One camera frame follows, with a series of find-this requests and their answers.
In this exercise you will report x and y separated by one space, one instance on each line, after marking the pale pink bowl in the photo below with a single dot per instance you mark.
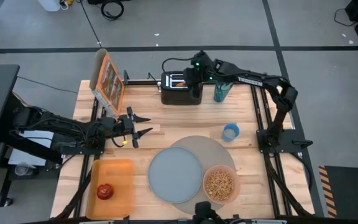
206 193

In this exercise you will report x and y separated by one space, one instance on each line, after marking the round grey-brown placemat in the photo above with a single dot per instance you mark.
207 149

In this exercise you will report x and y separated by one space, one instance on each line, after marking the toasted bread slice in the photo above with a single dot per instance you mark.
180 84

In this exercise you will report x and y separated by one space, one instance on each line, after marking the orange printed cereal box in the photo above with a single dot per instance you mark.
112 84

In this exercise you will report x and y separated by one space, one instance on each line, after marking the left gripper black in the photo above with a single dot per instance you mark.
126 126

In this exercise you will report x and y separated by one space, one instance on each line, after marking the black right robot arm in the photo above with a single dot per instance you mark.
250 80

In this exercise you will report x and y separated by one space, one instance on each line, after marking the white container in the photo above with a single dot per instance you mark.
49 4

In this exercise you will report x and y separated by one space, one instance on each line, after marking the black yellow-striped floor mat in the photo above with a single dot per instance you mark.
350 189

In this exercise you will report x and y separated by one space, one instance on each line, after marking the clear plastic cup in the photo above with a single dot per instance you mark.
25 169

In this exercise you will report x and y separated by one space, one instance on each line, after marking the black metal table frame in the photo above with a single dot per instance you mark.
135 82

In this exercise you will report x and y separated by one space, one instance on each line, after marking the grey round plate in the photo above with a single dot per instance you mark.
175 175

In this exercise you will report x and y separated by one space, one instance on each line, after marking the black two-slot toaster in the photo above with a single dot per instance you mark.
176 96

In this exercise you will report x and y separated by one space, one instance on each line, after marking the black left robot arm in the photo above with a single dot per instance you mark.
57 124

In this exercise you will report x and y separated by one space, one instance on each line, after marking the light blue plastic cup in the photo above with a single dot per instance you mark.
231 132

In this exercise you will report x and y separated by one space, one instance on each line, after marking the red apple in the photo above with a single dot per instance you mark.
105 191

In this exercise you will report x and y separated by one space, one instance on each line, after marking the heap of cereal pieces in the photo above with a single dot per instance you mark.
219 185

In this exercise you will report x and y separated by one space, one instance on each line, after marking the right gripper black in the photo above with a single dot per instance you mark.
193 77

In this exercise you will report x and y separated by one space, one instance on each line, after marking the white paper sheet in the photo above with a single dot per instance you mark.
23 146

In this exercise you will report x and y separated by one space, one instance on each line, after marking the orange plastic tray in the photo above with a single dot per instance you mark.
113 174

